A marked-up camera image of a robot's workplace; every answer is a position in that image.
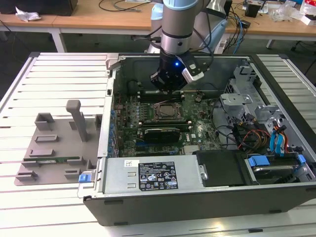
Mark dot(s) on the silver metal drive cage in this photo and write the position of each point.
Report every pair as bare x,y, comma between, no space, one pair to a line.
237,98

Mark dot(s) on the silver power supply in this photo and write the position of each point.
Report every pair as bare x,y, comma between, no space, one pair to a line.
118,177

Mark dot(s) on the grey parts rack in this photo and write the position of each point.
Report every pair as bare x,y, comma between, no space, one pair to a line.
64,148

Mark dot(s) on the large black box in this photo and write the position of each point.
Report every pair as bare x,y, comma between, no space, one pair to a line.
37,6

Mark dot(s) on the crumpled white paper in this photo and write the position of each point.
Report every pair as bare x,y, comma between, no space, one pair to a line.
27,14

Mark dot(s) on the silver chipset heat sink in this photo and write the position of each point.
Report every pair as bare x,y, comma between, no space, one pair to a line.
192,150

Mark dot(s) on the black plastic shroud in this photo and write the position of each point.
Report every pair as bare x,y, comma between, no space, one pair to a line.
222,168

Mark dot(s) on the green RAM stick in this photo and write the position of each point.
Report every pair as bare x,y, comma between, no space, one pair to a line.
61,160

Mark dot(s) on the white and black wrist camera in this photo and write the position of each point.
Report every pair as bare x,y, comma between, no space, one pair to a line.
193,71

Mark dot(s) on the black tower box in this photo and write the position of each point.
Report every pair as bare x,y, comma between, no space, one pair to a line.
228,7

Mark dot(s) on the CPU socket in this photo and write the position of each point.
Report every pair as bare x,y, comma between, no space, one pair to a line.
155,120

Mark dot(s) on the clear plastic bags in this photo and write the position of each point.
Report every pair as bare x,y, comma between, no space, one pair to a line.
284,12

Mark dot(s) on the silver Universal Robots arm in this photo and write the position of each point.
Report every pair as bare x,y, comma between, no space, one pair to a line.
176,22

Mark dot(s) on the wooden desk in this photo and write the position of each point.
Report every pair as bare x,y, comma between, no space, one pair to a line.
98,22

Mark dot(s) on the blue plastic latch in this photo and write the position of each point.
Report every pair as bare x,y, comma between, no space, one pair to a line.
85,178

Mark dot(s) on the hard disk in blue carrier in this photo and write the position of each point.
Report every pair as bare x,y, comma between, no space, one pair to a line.
258,161

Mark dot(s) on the green motherboard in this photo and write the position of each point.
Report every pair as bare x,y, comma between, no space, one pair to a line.
205,133

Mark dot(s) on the black RAM slot bank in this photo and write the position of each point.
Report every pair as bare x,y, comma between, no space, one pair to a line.
182,124
148,97

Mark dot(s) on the white power strip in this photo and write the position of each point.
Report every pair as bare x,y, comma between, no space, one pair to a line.
221,47

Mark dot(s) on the small black device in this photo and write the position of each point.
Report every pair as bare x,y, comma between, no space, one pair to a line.
245,23

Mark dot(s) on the black open PC case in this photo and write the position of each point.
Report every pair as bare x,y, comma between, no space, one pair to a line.
172,209

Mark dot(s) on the black graphics card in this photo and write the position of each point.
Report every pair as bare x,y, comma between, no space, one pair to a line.
160,134

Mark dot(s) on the round coin battery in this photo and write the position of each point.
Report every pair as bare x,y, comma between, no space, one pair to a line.
197,98

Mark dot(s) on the silver CPU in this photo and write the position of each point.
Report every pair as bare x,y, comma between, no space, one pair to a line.
166,111

